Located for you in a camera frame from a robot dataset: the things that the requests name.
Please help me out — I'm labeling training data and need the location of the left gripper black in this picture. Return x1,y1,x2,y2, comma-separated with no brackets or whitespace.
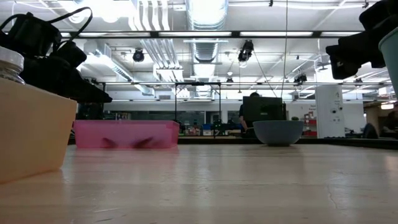
0,11,113,104

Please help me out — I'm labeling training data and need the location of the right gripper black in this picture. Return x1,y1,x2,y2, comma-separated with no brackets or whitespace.
325,0,398,80

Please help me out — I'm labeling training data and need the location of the white-lid seasoning jar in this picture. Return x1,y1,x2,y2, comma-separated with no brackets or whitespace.
0,46,25,85

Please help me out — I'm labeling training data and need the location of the pink plastic bin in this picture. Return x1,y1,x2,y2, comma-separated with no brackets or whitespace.
73,119,180,149

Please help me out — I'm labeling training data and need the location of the white pillar cabinet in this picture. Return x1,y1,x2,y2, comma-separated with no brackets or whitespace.
315,85,346,139

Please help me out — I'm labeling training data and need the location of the person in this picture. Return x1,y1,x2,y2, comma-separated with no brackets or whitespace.
384,110,398,132
238,91,261,132

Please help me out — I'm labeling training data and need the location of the black monitor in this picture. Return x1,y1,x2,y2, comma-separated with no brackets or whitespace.
242,96,287,121

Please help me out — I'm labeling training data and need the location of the blue bowl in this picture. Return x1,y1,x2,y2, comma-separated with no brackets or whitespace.
252,120,305,146

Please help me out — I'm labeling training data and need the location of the black overhead crossbar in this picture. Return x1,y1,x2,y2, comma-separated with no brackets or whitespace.
60,30,363,39

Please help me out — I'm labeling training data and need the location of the black hanging ceiling camera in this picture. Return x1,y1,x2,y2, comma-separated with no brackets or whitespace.
132,49,146,63
237,39,255,63
293,73,308,85

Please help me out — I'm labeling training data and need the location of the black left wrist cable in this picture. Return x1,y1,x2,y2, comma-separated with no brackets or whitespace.
0,6,94,52

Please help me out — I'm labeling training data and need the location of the black aluminium table frame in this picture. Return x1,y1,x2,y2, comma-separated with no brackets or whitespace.
67,135,398,149

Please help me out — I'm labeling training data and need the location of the black background rig frame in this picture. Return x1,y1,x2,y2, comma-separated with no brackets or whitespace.
93,80,222,122

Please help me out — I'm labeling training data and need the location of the silver ventilation duct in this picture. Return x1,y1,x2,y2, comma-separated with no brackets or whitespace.
185,0,229,63

